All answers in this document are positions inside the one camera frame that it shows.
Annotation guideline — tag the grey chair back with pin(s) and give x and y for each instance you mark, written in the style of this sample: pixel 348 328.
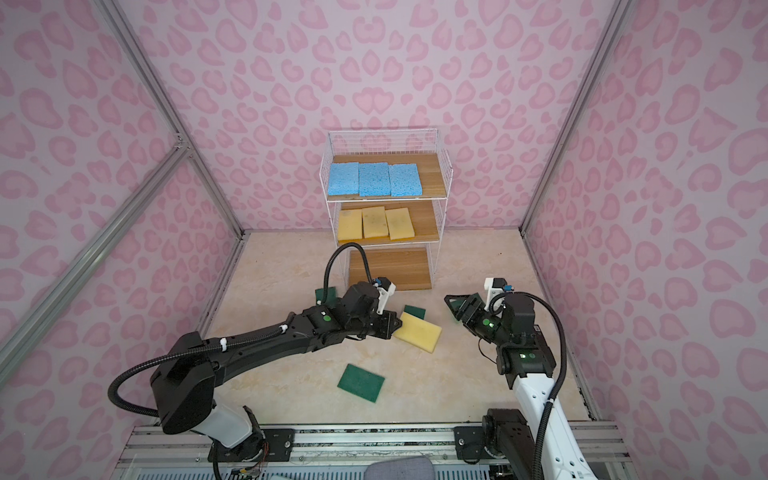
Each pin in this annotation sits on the grey chair back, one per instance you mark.
pixel 407 468

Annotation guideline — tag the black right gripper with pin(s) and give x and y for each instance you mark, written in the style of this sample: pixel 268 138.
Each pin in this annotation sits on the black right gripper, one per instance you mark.
pixel 472 305

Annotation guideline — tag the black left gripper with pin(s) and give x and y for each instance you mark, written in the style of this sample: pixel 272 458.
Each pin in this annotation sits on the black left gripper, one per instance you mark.
pixel 390 327

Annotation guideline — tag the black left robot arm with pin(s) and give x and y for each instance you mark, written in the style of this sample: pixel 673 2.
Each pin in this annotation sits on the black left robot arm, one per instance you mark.
pixel 183 386

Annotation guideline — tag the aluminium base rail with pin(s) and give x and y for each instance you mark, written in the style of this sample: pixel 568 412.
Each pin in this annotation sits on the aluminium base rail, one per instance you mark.
pixel 317 451

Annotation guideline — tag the small yellow sponge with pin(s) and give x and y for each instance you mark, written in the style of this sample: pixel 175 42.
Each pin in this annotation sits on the small yellow sponge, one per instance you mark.
pixel 350 225

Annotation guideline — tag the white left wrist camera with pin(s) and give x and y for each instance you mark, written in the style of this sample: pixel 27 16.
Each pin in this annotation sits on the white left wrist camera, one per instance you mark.
pixel 385 289

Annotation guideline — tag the green sponge middle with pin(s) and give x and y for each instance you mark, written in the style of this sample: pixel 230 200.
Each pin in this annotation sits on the green sponge middle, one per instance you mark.
pixel 417 312

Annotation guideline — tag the white wire wooden shelf rack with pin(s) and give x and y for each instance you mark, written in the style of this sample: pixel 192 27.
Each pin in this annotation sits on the white wire wooden shelf rack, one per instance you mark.
pixel 410 264

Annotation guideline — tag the green scouring pad front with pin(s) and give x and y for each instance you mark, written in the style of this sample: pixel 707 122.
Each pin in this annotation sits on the green scouring pad front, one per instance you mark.
pixel 361 383

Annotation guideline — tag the green scouring pad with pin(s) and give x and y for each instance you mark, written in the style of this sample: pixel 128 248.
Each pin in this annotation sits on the green scouring pad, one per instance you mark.
pixel 361 383
pixel 326 296

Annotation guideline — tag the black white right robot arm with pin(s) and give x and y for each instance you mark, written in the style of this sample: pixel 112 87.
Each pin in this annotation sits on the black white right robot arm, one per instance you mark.
pixel 536 438

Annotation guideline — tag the blue sponge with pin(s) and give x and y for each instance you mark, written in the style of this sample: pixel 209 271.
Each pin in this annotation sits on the blue sponge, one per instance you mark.
pixel 374 179
pixel 343 179
pixel 405 180

